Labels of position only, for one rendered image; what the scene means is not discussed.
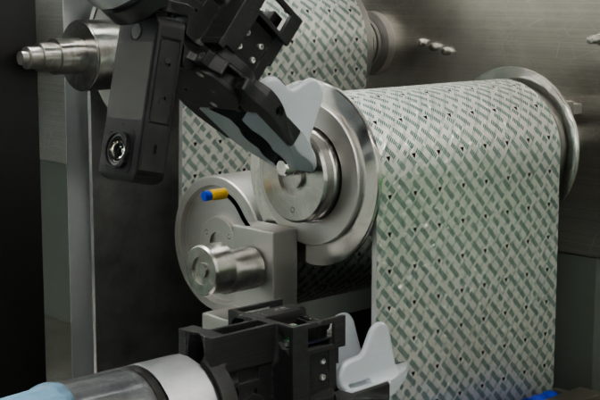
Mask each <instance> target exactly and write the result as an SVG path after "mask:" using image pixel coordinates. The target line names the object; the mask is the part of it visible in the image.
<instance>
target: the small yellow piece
mask: <svg viewBox="0 0 600 400"><path fill-rule="evenodd" d="M201 197H202V200H203V201H214V200H221V199H226V198H228V199H229V200H230V201H231V203H233V204H234V206H235V207H236V209H237V212H238V214H239V216H240V218H241V220H242V222H244V224H245V225H246V226H251V225H250V224H249V223H248V221H247V220H246V217H245V216H244V214H243V212H242V210H241V208H240V207H239V205H238V203H237V201H236V200H235V199H234V198H233V197H232V196H231V195H230V194H228V190H227V189H226V188H217V189H211V190H207V191H203V192H202V194H201Z"/></svg>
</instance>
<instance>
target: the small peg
mask: <svg viewBox="0 0 600 400"><path fill-rule="evenodd" d="M277 172H278V174H279V175H280V176H281V177H286V176H294V175H300V174H307V173H310V172H309V171H298V170H293V169H291V168H289V167H288V165H287V163H286V162H285V160H284V159H283V158H281V159H279V160H278V162H277Z"/></svg>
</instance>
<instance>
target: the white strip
mask: <svg viewBox="0 0 600 400"><path fill-rule="evenodd" d="M92 9H93V5H92V4H91V3H90V2H89V1H88V0H62V16H63V32H64V31H65V30H66V28H67V27H68V25H69V24H70V23H71V22H73V21H75V20H89V18H90V14H91V12H92ZM64 85H65V119H66V154H67V188H68V222H69V257H70V291H71V359H72V378H73V379H74V378H77V377H81V376H86V375H89V374H93V373H94V339H93V302H92V263H91V226H90V187H89V150H88V92H87V91H78V90H76V89H75V88H73V87H72V86H71V85H70V84H69V82H68V81H67V79H66V78H65V76H64Z"/></svg>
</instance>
